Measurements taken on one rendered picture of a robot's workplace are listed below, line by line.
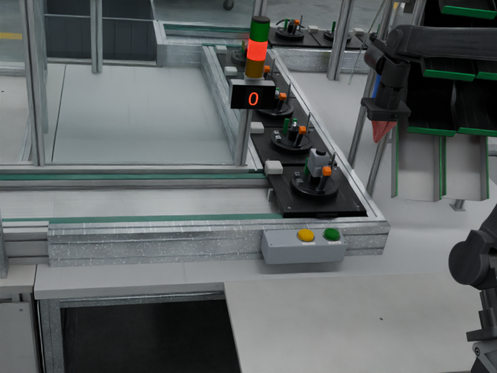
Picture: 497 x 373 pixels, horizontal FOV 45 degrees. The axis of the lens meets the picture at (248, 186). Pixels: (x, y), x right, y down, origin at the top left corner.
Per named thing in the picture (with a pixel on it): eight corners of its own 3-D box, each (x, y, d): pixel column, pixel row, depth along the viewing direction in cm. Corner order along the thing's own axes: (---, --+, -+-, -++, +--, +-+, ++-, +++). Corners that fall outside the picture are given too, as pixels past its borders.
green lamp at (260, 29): (269, 42, 155) (272, 24, 152) (251, 41, 153) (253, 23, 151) (265, 36, 159) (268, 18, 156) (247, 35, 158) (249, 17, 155)
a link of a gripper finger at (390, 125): (352, 134, 144) (361, 99, 139) (379, 135, 146) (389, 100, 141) (362, 149, 139) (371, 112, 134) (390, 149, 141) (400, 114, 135)
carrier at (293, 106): (313, 132, 206) (320, 99, 200) (246, 131, 201) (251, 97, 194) (296, 102, 226) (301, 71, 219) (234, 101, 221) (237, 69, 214)
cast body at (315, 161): (328, 177, 166) (332, 155, 163) (312, 177, 165) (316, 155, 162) (319, 162, 173) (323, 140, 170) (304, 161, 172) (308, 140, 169)
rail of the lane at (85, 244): (382, 254, 167) (392, 223, 161) (49, 267, 146) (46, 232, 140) (375, 242, 171) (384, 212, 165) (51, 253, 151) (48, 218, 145)
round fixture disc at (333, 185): (344, 200, 167) (345, 195, 166) (296, 201, 164) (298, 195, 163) (328, 175, 179) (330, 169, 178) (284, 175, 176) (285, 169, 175)
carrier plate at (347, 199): (365, 216, 166) (367, 210, 164) (282, 218, 160) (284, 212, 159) (338, 171, 185) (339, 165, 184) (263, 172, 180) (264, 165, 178)
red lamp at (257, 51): (267, 61, 157) (269, 43, 155) (248, 60, 156) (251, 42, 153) (262, 54, 161) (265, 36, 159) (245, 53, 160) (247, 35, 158)
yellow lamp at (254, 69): (264, 78, 160) (267, 61, 157) (246, 78, 159) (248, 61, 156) (260, 71, 164) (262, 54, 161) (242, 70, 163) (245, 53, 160)
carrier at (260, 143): (336, 169, 186) (344, 133, 180) (262, 169, 181) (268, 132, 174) (314, 132, 206) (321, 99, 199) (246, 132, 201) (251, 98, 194)
